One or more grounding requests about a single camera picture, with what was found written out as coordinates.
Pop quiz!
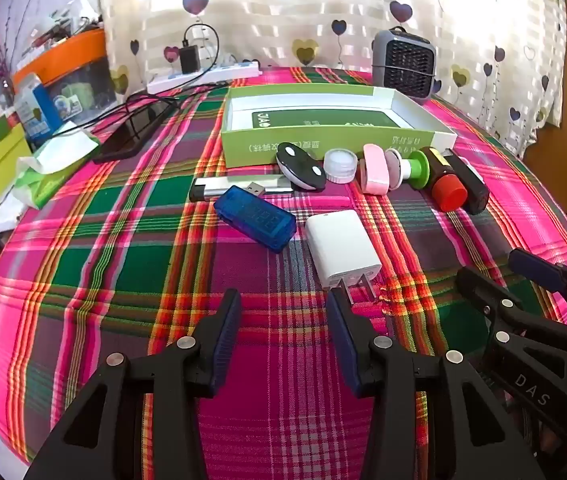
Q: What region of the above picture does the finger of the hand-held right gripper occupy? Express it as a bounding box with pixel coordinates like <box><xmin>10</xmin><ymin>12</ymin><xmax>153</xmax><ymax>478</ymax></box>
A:
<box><xmin>456</xmin><ymin>266</ymin><xmax>567</xmax><ymax>441</ymax></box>
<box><xmin>509</xmin><ymin>249</ymin><xmax>567</xmax><ymax>331</ymax></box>

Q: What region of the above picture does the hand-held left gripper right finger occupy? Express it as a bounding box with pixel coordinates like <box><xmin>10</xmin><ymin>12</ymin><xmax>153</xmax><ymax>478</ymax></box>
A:
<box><xmin>326</xmin><ymin>287</ymin><xmax>547</xmax><ymax>480</ymax></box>

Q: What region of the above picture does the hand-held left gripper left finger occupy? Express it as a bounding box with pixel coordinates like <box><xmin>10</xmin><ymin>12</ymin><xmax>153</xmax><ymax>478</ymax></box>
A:
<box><xmin>23</xmin><ymin>288</ymin><xmax>242</xmax><ymax>480</ymax></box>

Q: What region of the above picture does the black rectangular flashlight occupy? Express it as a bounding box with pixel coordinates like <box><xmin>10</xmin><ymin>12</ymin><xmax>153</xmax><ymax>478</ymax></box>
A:
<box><xmin>442</xmin><ymin>149</ymin><xmax>491</xmax><ymax>216</ymax></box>

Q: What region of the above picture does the brown bottle red cap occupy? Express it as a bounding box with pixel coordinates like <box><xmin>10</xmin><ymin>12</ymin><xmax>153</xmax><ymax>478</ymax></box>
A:
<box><xmin>421</xmin><ymin>146</ymin><xmax>468</xmax><ymax>212</ymax></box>

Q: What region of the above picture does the white charger plug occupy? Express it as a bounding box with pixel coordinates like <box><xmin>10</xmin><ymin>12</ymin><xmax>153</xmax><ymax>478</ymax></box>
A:
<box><xmin>305</xmin><ymin>210</ymin><xmax>383</xmax><ymax>305</ymax></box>

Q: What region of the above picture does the pink white green stamp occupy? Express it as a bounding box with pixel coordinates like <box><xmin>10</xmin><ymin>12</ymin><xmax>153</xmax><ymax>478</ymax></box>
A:
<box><xmin>385</xmin><ymin>149</ymin><xmax>433</xmax><ymax>192</ymax></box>

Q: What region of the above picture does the blue usb tester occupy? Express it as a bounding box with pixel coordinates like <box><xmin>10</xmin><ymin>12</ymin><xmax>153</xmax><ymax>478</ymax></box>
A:
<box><xmin>213</xmin><ymin>184</ymin><xmax>297</xmax><ymax>254</ymax></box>

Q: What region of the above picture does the pink oval clip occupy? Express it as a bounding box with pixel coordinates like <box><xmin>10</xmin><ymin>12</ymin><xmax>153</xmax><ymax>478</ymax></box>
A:
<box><xmin>361</xmin><ymin>144</ymin><xmax>391</xmax><ymax>196</ymax></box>

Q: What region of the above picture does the silver black flash drive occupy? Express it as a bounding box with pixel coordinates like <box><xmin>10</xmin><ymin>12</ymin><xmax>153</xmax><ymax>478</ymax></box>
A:
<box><xmin>189</xmin><ymin>176</ymin><xmax>294</xmax><ymax>203</ymax></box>

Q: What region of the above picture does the black oval device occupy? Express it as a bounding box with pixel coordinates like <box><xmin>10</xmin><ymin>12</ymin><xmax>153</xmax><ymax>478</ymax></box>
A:
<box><xmin>276</xmin><ymin>142</ymin><xmax>327</xmax><ymax>192</ymax></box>

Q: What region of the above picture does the green white cardboard box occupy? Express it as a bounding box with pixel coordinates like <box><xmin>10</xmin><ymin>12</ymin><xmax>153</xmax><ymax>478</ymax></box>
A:
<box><xmin>222</xmin><ymin>86</ymin><xmax>457</xmax><ymax>168</ymax></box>

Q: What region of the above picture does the plaid tablecloth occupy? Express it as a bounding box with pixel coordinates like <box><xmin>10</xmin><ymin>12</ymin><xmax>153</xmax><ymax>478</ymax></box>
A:
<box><xmin>0</xmin><ymin>65</ymin><xmax>567</xmax><ymax>480</ymax></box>

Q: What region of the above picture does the grey desk heater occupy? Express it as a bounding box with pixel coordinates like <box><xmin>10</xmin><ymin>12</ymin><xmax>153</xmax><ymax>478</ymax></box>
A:
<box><xmin>372</xmin><ymin>26</ymin><xmax>437</xmax><ymax>106</ymax></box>

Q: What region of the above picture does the black phone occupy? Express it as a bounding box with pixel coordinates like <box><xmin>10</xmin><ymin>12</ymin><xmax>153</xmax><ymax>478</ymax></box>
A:
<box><xmin>92</xmin><ymin>102</ymin><xmax>176</xmax><ymax>163</ymax></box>

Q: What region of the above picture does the green tissue pack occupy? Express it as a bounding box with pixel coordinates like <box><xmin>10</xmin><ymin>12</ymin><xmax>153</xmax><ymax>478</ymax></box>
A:
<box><xmin>13</xmin><ymin>121</ymin><xmax>101</xmax><ymax>210</ymax></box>

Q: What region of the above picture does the white blue power strip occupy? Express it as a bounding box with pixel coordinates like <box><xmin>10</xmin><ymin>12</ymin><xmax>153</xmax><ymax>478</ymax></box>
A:
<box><xmin>146</xmin><ymin>60</ymin><xmax>260</xmax><ymax>95</ymax></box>

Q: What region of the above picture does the black power adapter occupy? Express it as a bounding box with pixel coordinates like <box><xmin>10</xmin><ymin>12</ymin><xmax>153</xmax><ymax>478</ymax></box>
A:
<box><xmin>179</xmin><ymin>45</ymin><xmax>200</xmax><ymax>75</ymax></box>

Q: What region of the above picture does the blue carton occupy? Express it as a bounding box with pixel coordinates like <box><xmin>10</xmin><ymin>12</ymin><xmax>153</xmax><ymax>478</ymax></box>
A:
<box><xmin>13</xmin><ymin>72</ymin><xmax>64</xmax><ymax>141</ymax></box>

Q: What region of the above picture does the heart print curtain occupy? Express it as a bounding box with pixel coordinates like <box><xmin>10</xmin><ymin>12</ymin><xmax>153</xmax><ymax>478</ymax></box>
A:
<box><xmin>97</xmin><ymin>0</ymin><xmax>567</xmax><ymax>146</ymax></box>

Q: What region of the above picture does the orange lidded box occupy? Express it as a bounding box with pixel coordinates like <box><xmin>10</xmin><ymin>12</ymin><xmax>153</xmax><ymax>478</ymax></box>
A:
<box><xmin>10</xmin><ymin>27</ymin><xmax>116</xmax><ymax>111</ymax></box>

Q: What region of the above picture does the pile of desk clutter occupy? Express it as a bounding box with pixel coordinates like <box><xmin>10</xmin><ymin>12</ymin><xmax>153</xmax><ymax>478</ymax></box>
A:
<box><xmin>18</xmin><ymin>2</ymin><xmax>104</xmax><ymax>56</ymax></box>

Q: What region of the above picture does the black charging cable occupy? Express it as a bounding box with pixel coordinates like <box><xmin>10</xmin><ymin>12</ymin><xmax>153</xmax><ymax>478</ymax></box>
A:
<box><xmin>182</xmin><ymin>22</ymin><xmax>236</xmax><ymax>91</ymax></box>

